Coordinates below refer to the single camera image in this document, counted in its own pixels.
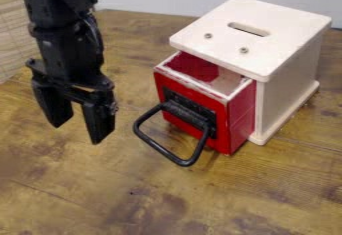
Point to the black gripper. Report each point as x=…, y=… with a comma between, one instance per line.
x=68, y=75

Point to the black metal drawer handle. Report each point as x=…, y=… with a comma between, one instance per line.
x=195, y=119

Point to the red drawer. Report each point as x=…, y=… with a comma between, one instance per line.
x=225, y=92

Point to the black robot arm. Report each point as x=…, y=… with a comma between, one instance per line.
x=58, y=12

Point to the white wooden box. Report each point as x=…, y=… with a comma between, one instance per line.
x=269, y=43

